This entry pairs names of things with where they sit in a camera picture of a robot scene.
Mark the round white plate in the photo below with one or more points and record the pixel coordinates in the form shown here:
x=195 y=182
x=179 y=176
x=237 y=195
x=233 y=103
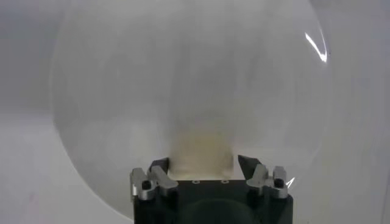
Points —
x=122 y=76

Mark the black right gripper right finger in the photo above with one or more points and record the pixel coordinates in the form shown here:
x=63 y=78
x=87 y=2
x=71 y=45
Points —
x=262 y=179

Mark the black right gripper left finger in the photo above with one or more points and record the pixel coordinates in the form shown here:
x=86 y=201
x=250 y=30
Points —
x=158 y=181

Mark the white steamed baozi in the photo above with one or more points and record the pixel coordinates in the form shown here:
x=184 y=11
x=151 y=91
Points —
x=201 y=152

